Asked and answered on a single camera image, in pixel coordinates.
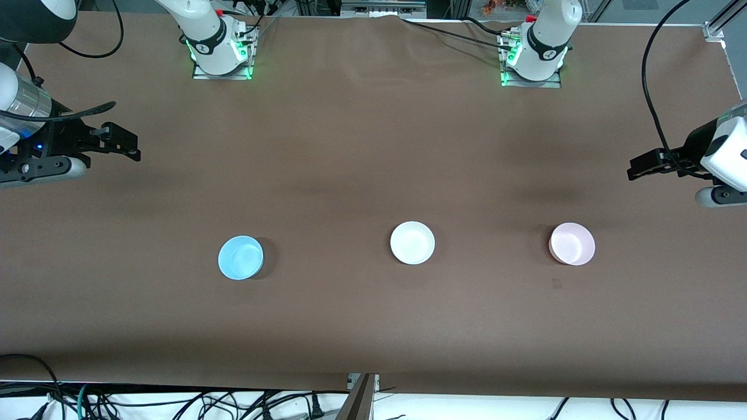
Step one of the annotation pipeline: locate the pink bowl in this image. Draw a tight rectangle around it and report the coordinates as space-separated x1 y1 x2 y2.
548 222 596 267

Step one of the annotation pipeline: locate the blue bowl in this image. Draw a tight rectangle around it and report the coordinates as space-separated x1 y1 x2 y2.
218 235 264 281

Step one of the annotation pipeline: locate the white bowl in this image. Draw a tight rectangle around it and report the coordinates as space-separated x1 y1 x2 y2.
390 221 436 265

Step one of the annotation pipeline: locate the orange object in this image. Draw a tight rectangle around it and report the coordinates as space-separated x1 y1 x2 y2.
481 0 526 16

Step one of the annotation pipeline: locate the brown table cover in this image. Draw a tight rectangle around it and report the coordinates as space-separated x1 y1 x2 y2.
0 10 747 403

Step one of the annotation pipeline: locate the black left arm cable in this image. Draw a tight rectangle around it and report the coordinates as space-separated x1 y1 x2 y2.
641 0 701 176

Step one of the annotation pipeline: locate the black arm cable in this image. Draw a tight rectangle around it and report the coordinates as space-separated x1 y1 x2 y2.
0 0 125 124
641 0 701 176

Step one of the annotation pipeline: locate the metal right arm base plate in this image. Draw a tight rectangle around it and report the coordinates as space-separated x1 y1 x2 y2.
193 57 256 81

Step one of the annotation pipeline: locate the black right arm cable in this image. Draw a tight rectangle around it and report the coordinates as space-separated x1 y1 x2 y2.
0 0 125 124

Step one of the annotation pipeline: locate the aluminium frame profile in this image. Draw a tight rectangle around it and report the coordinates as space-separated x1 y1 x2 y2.
702 0 747 43

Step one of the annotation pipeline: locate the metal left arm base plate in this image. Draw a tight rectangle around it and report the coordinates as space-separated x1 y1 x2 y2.
501 69 562 89

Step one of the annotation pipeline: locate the long black cable on cover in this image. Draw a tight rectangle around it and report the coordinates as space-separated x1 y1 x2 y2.
400 17 514 52

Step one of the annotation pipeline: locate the aluminium rail with sockets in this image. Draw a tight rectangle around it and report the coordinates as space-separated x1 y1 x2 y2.
341 0 427 18

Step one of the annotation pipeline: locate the metal post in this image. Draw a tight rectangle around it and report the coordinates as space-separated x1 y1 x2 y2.
336 373 380 420

